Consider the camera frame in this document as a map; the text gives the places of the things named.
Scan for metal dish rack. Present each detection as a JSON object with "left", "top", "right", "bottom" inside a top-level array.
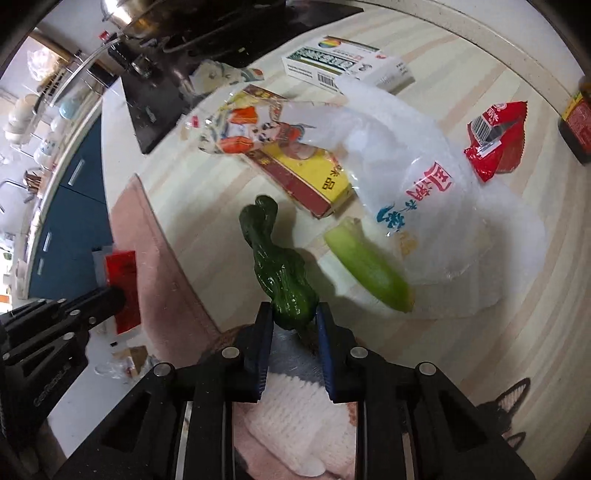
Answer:
[{"left": 0, "top": 46, "right": 100, "bottom": 162}]

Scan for clear printed plastic wrapper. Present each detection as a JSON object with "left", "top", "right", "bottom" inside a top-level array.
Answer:
[{"left": 185, "top": 90, "right": 342, "bottom": 158}]

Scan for plastic bag on rack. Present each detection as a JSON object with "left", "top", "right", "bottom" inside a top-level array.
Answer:
[{"left": 25, "top": 48, "right": 52, "bottom": 78}]

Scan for green pepper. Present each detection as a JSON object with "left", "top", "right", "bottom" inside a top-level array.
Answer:
[{"left": 239, "top": 195, "right": 319, "bottom": 330}]

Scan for white medicine box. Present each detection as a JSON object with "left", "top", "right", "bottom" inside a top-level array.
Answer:
[{"left": 281, "top": 36, "right": 415, "bottom": 95}]

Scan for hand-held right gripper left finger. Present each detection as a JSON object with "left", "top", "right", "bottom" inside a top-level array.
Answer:
[{"left": 65, "top": 302, "right": 275, "bottom": 480}]

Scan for row of white dishes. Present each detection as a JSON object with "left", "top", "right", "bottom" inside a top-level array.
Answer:
[{"left": 2, "top": 90, "right": 81, "bottom": 162}]

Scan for blue kitchen cabinets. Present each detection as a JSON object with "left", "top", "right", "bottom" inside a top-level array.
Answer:
[{"left": 28, "top": 111, "right": 114, "bottom": 301}]

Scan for striped cat tablecloth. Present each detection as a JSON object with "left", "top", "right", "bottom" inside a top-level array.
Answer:
[{"left": 108, "top": 4, "right": 591, "bottom": 480}]

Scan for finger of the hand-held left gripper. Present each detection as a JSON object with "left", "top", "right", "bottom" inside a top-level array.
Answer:
[
  {"left": 0, "top": 330, "right": 89, "bottom": 386},
  {"left": 0, "top": 286, "right": 127, "bottom": 337}
]

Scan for dark sauce jar red label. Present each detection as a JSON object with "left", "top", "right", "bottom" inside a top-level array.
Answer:
[{"left": 557, "top": 76, "right": 591, "bottom": 165}]

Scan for red barcode snack wrapper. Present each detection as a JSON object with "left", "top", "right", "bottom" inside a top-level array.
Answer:
[{"left": 464, "top": 100, "right": 528, "bottom": 184}]

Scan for pale printed wrapper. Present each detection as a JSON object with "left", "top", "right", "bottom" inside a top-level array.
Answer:
[{"left": 189, "top": 59, "right": 265, "bottom": 90}]

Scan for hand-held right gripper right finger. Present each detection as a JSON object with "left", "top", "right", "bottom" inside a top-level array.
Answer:
[{"left": 315, "top": 302, "right": 536, "bottom": 480}]

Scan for chopstick holder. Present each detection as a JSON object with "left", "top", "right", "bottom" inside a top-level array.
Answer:
[{"left": 23, "top": 168, "right": 47, "bottom": 195}]

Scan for red foil wrapper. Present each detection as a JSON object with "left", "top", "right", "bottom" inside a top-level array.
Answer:
[{"left": 92, "top": 247, "right": 141, "bottom": 334}]

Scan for light green celery stem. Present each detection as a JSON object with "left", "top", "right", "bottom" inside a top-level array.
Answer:
[{"left": 323, "top": 217, "right": 415, "bottom": 312}]

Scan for black glass stove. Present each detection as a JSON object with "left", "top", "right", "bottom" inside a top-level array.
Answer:
[{"left": 121, "top": 0, "right": 352, "bottom": 155}]

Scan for yellow and red box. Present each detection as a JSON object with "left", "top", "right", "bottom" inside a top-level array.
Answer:
[{"left": 235, "top": 84, "right": 356, "bottom": 219}]

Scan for white printed plastic bag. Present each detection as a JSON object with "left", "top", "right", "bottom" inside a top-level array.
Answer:
[{"left": 335, "top": 76, "right": 548, "bottom": 319}]

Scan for steel pot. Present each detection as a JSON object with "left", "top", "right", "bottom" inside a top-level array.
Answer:
[{"left": 99, "top": 0, "right": 185, "bottom": 40}]

